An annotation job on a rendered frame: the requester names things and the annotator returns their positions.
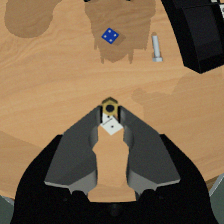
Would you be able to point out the black rack of three labelled bins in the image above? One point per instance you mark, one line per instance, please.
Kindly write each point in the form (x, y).
(205, 28)

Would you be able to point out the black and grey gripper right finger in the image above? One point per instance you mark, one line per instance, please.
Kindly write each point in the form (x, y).
(155, 162)

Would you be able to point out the blue die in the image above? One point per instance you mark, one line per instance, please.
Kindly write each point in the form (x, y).
(110, 35)

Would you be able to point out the brass hex nut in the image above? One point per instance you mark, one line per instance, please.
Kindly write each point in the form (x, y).
(109, 106)

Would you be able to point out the white domino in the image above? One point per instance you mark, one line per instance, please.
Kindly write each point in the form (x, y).
(110, 124)

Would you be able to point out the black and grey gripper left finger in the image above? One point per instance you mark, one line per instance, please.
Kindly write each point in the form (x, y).
(66, 164)

